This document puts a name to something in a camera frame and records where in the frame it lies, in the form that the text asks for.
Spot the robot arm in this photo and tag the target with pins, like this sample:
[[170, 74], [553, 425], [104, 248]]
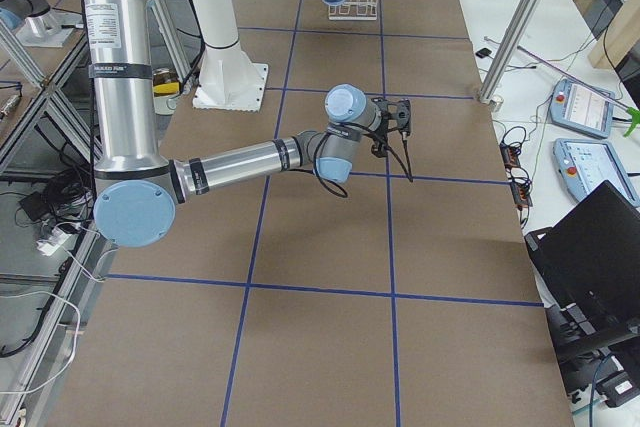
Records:
[[138, 190]]

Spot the white cup holder rack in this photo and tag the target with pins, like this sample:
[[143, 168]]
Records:
[[354, 10]]

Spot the pot with yellow item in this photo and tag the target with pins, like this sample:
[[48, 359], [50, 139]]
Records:
[[166, 90]]

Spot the orange black power strip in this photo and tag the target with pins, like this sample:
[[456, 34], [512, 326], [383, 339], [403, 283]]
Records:
[[518, 177]]

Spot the small black device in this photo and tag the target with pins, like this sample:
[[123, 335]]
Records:
[[482, 53]]

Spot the lower teach pendant tablet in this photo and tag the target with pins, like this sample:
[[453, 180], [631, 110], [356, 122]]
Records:
[[585, 164]]

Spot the teach pendant tablet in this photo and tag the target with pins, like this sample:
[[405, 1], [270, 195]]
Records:
[[585, 164], [575, 107]]

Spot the upper teach pendant tablet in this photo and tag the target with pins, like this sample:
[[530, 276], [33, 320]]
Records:
[[575, 107]]

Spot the black laptop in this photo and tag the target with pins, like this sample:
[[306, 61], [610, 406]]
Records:
[[589, 262]]

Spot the metal reacher grabber tool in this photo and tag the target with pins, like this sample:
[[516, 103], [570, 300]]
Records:
[[631, 111]]

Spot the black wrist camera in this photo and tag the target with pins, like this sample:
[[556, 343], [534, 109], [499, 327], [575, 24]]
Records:
[[394, 117]]

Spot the white pedestal column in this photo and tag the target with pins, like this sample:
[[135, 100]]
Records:
[[228, 79]]

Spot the aluminium frame post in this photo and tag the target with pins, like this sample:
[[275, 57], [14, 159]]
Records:
[[511, 38]]

